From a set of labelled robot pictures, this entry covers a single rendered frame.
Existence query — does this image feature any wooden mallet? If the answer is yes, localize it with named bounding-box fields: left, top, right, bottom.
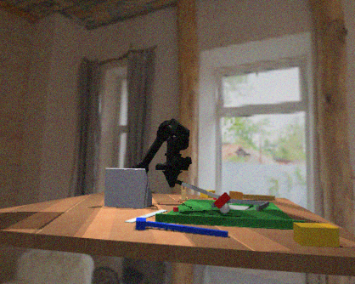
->
left=229, top=191, right=275, bottom=200

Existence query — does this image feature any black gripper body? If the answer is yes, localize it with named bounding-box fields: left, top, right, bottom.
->
left=155, top=151, right=188, bottom=172

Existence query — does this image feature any white golf ball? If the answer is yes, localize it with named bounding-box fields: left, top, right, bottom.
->
left=220, top=203, right=230, bottom=213

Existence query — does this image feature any yellow rectangular block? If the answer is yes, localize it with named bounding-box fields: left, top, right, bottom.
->
left=200, top=190, right=216, bottom=198
left=293, top=223, right=340, bottom=247

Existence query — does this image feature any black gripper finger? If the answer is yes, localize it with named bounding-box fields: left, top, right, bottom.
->
left=172, top=171, right=182, bottom=187
left=162, top=171, right=176, bottom=187

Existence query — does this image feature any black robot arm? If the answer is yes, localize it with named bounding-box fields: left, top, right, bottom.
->
left=132, top=118, right=192, bottom=173

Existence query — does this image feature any green putting mat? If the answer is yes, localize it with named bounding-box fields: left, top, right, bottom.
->
left=167, top=199, right=294, bottom=230

